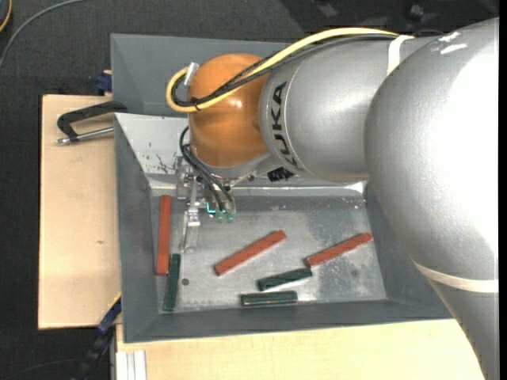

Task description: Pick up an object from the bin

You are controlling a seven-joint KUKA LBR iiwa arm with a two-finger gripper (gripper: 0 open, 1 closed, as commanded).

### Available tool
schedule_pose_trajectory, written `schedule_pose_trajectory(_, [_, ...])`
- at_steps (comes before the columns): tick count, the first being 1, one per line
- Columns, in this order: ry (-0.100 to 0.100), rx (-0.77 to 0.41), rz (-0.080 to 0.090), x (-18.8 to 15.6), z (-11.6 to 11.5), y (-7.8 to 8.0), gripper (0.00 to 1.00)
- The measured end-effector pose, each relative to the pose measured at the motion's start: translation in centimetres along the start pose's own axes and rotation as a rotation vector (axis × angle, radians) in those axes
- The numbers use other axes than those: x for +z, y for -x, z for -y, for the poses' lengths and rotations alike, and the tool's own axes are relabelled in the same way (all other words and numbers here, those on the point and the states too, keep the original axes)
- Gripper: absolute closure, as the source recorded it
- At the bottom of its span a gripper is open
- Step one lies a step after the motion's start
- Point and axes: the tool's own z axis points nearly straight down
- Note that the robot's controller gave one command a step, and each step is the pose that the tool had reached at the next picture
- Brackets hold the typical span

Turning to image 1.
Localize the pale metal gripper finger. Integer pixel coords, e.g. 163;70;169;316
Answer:
187;207;202;253
178;211;191;253

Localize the red-brown flat block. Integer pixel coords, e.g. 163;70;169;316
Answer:
303;232;374;269
213;229;288;278
154;194;173;277

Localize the dark green flat block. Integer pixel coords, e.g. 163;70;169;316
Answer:
240;290;299;308
257;267;314;293
162;253;182;313

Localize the grey metal bin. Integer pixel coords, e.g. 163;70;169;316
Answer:
109;32;455;344

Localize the pale wood flat board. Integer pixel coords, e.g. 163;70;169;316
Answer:
37;93;123;331

